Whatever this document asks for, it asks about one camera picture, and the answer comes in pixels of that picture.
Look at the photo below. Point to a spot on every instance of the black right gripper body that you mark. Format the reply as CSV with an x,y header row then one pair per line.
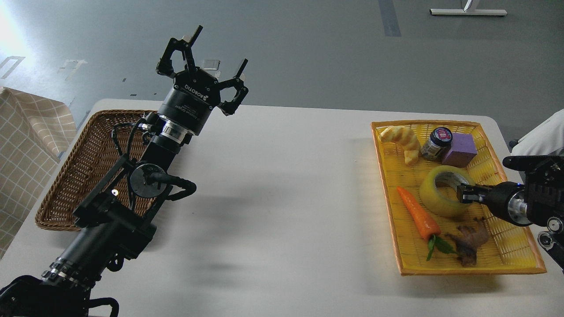
x,y
506,201

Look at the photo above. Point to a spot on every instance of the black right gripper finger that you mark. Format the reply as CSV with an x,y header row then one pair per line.
x,y
467,190
471,198

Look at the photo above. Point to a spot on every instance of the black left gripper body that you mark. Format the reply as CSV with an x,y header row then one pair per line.
x,y
191,100

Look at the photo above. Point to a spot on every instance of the yellow tape roll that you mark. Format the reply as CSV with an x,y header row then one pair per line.
x,y
437,202

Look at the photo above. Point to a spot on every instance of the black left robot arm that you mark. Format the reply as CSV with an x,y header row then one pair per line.
x,y
115,218

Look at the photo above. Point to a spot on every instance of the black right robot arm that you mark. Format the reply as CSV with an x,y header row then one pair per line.
x,y
539,200

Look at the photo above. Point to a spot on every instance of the purple foam block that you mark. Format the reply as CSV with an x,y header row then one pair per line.
x,y
461,152

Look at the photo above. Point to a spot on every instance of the toy orange carrot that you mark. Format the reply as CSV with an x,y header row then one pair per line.
x,y
427,227

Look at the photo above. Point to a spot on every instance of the yellow plastic tray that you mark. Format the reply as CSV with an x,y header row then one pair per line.
x,y
509,250

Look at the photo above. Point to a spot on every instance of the small dark jar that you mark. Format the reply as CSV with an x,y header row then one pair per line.
x,y
439,140

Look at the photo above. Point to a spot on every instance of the person in white clothes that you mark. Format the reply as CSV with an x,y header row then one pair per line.
x,y
546,139

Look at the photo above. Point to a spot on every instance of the toy croissant bread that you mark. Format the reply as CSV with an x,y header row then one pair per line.
x,y
406,139

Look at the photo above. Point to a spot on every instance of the brown wicker basket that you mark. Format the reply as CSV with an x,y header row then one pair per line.
x,y
91,157

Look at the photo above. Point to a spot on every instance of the beige checkered cloth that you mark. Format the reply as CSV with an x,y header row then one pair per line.
x,y
34,132

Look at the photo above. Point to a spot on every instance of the white stand base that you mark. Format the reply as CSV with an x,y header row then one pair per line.
x,y
470,8

